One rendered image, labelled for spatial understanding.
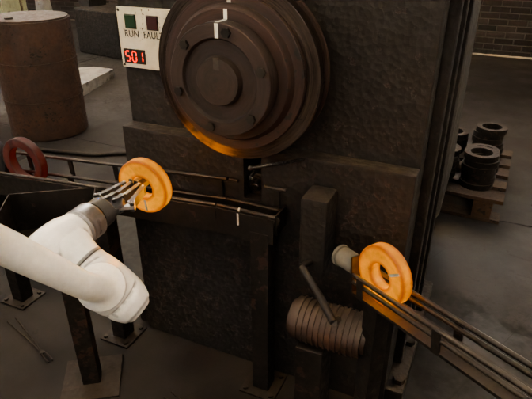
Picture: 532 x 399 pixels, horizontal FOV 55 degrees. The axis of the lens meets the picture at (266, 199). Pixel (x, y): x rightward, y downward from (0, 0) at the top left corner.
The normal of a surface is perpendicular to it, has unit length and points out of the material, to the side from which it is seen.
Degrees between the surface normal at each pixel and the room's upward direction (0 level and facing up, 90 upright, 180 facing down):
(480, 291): 0
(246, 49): 90
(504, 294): 0
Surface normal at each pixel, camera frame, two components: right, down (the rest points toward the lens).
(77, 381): 0.00, -0.88
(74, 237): 0.55, -0.58
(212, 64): -0.41, 0.43
